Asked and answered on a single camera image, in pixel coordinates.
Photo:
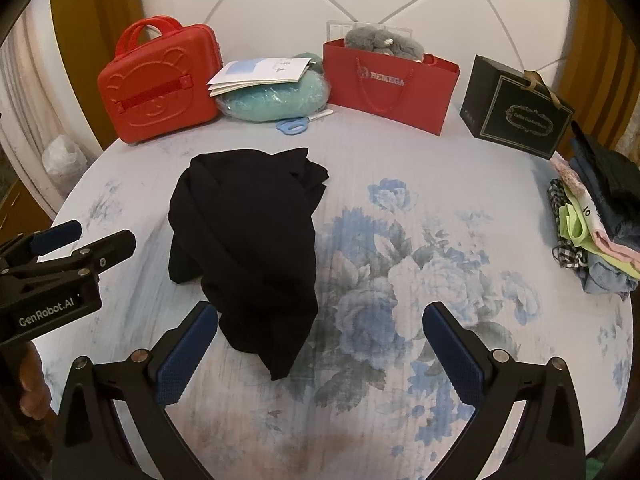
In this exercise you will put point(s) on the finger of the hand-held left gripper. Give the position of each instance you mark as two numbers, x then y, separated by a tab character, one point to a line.
107	247
55	235

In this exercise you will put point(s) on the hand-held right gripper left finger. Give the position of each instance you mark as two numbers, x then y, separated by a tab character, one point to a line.
185	355

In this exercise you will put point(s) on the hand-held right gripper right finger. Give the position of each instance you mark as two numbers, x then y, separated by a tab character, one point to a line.
452	355

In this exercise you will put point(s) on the black garment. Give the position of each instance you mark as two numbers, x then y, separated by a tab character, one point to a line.
240	240

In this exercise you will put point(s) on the person's left hand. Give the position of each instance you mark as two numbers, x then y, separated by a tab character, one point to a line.
35	380

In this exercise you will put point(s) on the white plastic bag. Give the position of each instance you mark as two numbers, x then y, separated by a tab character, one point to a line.
62	157

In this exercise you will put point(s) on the white curtain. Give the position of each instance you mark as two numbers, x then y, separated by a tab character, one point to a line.
22	90

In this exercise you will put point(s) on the red hard carry case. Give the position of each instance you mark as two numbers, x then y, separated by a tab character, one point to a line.
150	95

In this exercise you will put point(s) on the blue denim garment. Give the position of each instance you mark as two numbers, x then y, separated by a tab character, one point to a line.
605	280

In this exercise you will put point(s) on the black white checkered cloth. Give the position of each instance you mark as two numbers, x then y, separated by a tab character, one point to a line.
557	205

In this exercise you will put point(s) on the pink cloth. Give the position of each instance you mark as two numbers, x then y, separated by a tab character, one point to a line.
612	247

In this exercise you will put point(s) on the teal cushion in plastic wrap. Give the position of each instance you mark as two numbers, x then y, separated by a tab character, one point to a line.
270	100

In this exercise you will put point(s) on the white paper booklets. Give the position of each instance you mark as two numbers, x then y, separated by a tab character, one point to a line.
260	72

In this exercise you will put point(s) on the black box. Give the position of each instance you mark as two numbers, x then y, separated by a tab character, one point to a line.
520	120

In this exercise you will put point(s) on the folded black cloth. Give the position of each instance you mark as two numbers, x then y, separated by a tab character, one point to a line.
607	165

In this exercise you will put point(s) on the red paper gift bag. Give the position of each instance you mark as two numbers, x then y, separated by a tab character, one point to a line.
400	100

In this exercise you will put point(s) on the white padded headboard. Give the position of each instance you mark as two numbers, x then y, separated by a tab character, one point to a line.
280	10

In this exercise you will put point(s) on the grey plush toy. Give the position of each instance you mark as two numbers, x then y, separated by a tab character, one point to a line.
362	37

